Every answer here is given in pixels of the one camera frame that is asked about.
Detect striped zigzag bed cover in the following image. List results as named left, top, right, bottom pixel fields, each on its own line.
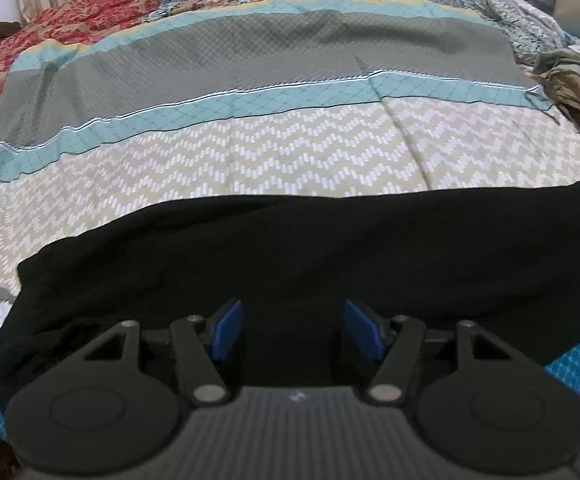
left=0, top=0, right=580, bottom=441

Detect red patchwork quilt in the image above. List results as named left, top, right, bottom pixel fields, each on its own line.
left=0, top=0, right=563, bottom=123

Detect olive crumpled clothes pile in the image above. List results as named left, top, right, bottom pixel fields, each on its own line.
left=532, top=47, right=580, bottom=136

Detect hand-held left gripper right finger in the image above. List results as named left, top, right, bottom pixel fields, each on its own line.
left=345, top=299, right=521, bottom=406

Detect black pants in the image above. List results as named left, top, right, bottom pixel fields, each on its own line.
left=0, top=180, right=580, bottom=413

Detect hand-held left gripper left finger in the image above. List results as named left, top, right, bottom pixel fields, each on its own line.
left=72, top=299, right=245, bottom=405

